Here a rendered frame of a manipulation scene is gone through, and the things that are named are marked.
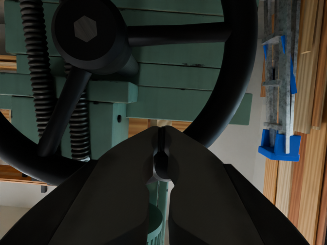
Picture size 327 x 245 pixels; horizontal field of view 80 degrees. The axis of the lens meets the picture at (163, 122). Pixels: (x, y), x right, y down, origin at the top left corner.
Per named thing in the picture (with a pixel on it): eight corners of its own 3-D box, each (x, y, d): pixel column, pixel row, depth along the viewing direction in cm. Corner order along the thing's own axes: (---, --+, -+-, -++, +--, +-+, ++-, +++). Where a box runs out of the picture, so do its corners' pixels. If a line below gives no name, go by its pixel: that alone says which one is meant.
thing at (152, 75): (240, 69, 35) (237, 92, 36) (211, 79, 56) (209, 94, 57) (15, 53, 35) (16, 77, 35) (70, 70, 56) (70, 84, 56)
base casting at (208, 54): (260, 18, 34) (253, 71, 35) (198, 67, 91) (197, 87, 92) (0, -2, 34) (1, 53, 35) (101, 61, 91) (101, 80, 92)
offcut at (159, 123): (156, 119, 37) (155, 139, 38) (172, 119, 38) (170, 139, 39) (150, 116, 40) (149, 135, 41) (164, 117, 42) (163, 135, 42)
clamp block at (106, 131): (117, 102, 26) (114, 166, 28) (132, 100, 40) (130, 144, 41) (6, 95, 26) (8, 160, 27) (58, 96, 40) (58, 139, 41)
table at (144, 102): (288, 92, 26) (281, 136, 27) (221, 95, 57) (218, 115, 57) (-174, 59, 25) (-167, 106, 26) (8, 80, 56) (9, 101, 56)
